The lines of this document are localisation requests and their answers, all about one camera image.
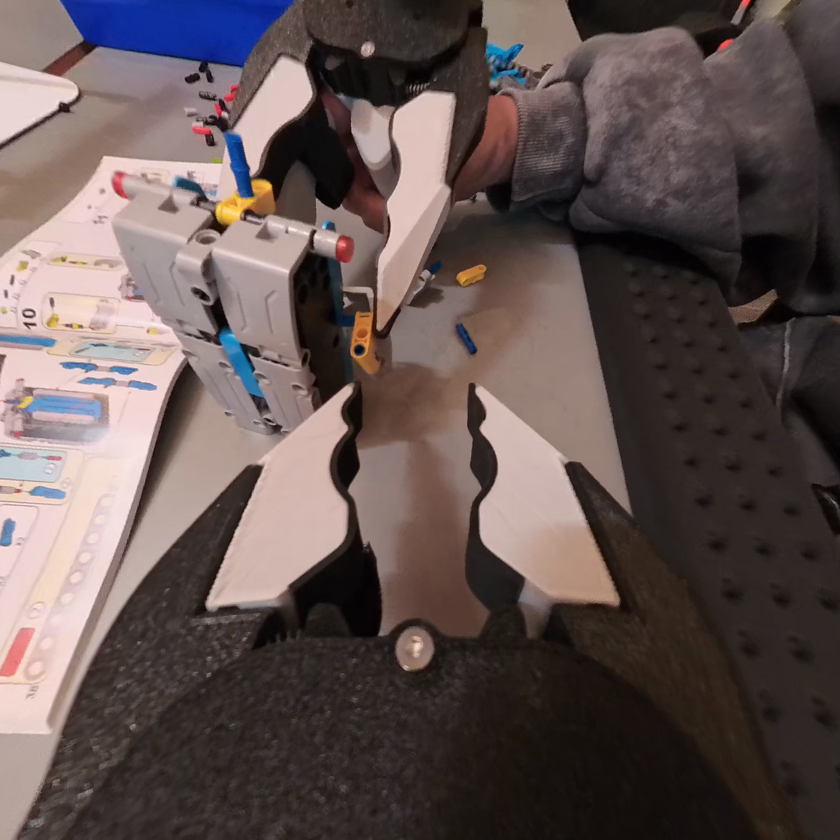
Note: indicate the yellow toy brick connector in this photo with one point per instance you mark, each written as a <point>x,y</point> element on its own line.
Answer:
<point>471,274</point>
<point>366,344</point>

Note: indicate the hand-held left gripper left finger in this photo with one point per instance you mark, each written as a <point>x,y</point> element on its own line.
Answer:
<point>282,525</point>

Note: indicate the pile of small toy bricks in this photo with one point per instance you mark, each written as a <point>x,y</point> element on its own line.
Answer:
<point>210,112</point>

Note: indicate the white desk stand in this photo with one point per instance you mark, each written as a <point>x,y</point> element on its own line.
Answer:
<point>26,99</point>

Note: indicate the blue toy brick pin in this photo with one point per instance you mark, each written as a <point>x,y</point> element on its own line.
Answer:
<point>466,336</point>

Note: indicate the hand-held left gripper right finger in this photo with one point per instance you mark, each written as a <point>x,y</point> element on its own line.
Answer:
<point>545,525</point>

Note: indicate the person's right forearm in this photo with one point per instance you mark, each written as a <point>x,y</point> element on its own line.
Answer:
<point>656,131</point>

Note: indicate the grey toy brick bracket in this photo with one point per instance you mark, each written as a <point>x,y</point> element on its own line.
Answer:
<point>431,273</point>

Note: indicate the brick instruction booklet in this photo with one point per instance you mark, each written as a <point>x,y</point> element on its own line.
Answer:
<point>66,460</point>

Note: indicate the grey desk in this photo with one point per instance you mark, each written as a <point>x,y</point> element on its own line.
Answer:
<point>538,368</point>

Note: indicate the grey blue toy brick assembly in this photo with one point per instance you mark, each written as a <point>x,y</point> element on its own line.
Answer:
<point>223,302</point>

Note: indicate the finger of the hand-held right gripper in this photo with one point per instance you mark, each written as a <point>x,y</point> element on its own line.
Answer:
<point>420,197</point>
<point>269,125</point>

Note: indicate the person's right hand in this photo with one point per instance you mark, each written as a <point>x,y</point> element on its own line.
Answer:
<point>492,145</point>

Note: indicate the blue plastic bin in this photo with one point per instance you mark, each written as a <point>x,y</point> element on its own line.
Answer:
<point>171,26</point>

